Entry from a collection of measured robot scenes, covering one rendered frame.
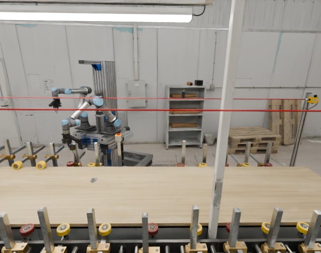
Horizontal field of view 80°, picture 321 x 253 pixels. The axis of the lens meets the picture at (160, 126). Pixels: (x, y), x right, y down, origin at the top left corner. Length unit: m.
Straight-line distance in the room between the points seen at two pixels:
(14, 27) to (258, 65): 5.64
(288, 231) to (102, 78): 2.73
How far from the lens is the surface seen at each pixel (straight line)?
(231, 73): 1.10
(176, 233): 1.64
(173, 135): 5.12
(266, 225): 1.66
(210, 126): 5.33
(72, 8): 1.81
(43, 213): 1.38
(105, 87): 2.98
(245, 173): 2.21
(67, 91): 2.94
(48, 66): 5.16
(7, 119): 5.82
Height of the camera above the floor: 1.94
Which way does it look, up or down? 17 degrees down
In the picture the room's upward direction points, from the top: 1 degrees clockwise
